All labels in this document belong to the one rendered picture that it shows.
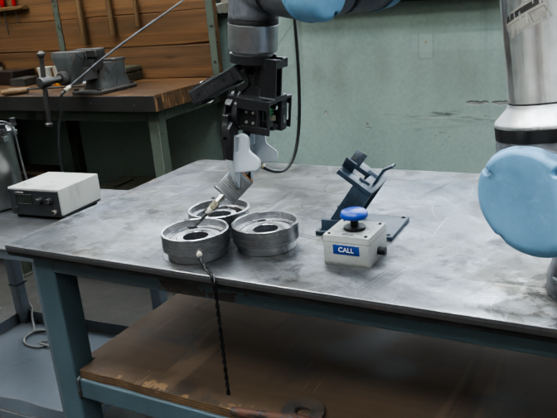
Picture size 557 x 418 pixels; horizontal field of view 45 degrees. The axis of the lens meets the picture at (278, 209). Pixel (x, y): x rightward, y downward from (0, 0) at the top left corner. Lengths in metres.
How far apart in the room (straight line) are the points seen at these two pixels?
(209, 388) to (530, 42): 0.78
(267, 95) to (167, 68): 2.00
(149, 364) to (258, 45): 0.62
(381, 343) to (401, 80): 1.52
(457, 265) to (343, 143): 1.84
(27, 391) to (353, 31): 1.69
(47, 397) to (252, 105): 1.16
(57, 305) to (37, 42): 2.37
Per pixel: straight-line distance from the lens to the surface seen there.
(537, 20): 0.68
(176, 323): 1.41
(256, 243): 1.00
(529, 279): 0.93
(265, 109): 1.00
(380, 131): 2.68
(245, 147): 1.04
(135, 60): 3.10
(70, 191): 1.77
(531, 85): 0.68
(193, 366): 1.25
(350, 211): 0.96
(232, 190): 1.09
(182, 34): 2.92
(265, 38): 1.00
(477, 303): 0.86
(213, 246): 1.01
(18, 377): 2.07
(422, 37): 2.58
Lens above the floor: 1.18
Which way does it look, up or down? 18 degrees down
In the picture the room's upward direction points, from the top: 5 degrees counter-clockwise
